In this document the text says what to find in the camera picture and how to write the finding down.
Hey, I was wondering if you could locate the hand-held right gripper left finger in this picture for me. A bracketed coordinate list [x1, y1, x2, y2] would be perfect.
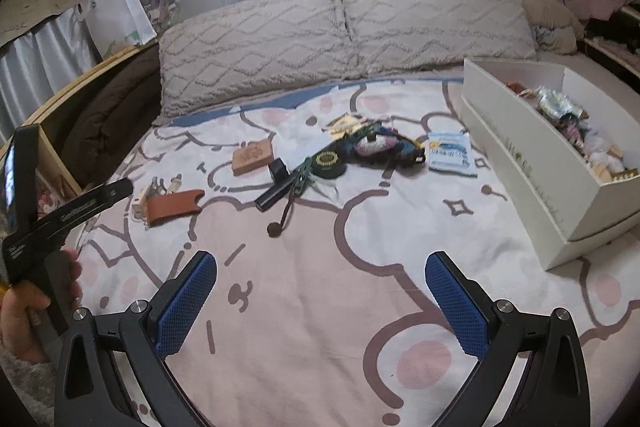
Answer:
[55, 251, 218, 427]

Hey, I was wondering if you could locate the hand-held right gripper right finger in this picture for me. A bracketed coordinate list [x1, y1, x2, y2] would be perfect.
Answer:
[424, 251, 588, 427]

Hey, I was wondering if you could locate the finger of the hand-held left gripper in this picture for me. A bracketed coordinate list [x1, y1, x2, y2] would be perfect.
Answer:
[91, 179, 134, 209]

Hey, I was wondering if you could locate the brown leather case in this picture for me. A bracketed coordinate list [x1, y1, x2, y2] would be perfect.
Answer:
[146, 189, 207, 225]

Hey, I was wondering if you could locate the brown round-tipped stick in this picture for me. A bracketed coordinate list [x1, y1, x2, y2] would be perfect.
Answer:
[266, 194, 296, 240]

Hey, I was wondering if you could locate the white cardboard box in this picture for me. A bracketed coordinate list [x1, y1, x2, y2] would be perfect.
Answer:
[459, 57, 640, 272]

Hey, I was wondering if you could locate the dark crochet pouch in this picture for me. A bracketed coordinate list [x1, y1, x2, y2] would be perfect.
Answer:
[345, 122, 426, 168]

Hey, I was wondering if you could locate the black yellow tape roll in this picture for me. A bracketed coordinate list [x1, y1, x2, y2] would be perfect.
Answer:
[311, 151, 345, 180]

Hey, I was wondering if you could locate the person's left forearm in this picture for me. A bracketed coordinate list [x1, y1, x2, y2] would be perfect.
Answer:
[0, 347, 58, 427]

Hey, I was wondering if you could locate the person's left hand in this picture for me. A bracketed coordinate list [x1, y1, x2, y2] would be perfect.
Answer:
[0, 249, 83, 364]

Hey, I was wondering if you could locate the wooden shelf unit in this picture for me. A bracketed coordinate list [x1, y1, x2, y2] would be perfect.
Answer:
[0, 41, 163, 228]

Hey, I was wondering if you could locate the printed blanket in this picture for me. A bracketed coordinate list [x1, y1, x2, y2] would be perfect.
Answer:
[50, 77, 640, 427]

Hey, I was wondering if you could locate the black bar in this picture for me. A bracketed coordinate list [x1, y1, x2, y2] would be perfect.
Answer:
[254, 181, 298, 212]

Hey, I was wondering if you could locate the wooden block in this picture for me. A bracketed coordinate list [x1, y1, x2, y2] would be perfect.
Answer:
[231, 140, 275, 178]

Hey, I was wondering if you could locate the grey curtain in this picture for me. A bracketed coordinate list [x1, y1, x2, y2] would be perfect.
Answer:
[0, 7, 103, 142]

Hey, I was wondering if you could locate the blue white packet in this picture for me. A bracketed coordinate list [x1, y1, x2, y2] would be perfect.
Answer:
[426, 131, 478, 178]

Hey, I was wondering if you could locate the white tote bag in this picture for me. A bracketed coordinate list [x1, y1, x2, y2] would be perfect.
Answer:
[75, 0, 158, 58]

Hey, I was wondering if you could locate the patterned paper stack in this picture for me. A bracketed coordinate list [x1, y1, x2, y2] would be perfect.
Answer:
[134, 0, 180, 32]

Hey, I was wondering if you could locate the beige knitted pillow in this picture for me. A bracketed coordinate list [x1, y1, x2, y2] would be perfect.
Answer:
[335, 0, 538, 70]
[157, 0, 358, 118]

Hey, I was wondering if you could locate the white cloth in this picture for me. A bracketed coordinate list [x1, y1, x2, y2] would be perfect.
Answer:
[582, 139, 623, 170]

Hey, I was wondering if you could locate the beige flat packet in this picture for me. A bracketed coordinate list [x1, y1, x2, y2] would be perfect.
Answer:
[326, 113, 371, 138]

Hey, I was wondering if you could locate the dark crochet piece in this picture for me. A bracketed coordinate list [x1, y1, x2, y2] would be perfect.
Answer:
[560, 117, 591, 142]

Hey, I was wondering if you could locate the green foil bundle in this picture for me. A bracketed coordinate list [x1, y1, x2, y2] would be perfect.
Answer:
[537, 87, 583, 122]

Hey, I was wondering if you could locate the blue-grey cloth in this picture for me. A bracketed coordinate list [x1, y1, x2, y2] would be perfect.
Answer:
[532, 24, 561, 52]

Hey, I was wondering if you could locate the beige plush cushion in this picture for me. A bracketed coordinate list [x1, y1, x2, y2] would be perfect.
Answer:
[517, 0, 586, 55]

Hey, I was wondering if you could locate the dark clothes pile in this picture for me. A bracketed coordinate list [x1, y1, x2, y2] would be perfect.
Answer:
[582, 14, 640, 68]

